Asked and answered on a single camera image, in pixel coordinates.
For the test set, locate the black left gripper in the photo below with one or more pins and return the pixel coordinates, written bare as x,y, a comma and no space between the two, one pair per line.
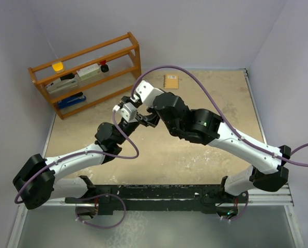
141,121

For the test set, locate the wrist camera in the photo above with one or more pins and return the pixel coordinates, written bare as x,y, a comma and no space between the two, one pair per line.
145,92
127,111

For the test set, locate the black red stamp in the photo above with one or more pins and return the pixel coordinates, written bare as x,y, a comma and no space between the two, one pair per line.
103,66

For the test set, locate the white box on shelf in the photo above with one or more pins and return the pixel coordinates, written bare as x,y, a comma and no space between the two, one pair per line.
88,72

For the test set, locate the white black stapler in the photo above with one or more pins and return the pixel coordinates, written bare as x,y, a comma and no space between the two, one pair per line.
65,82

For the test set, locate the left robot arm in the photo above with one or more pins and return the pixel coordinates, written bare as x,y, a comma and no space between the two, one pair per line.
38,180

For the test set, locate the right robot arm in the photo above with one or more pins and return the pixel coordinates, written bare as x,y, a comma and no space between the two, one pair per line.
204,127

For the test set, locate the blue stapler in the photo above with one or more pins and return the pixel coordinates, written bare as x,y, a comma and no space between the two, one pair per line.
71,100

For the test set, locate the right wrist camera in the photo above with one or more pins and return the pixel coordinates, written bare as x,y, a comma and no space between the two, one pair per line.
145,92

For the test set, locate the brown spiral notebook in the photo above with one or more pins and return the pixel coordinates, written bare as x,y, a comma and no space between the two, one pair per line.
171,81

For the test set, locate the yellow sticky note pad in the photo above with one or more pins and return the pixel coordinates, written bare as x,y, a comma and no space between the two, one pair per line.
58,67

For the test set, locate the orange wooden shelf rack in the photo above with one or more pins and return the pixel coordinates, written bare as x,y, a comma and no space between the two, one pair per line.
122,55

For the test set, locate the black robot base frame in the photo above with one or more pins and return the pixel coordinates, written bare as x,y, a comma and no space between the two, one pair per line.
204,198

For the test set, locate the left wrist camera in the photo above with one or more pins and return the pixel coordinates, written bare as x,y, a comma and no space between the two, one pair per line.
127,111

